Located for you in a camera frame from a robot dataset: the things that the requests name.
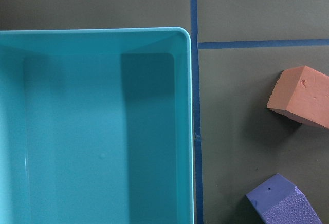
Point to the teal plastic bin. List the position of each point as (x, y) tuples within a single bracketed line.
[(96, 126)]

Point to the purple foam block left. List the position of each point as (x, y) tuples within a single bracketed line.
[(278, 200)]

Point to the orange foam block left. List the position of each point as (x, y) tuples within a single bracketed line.
[(301, 94)]

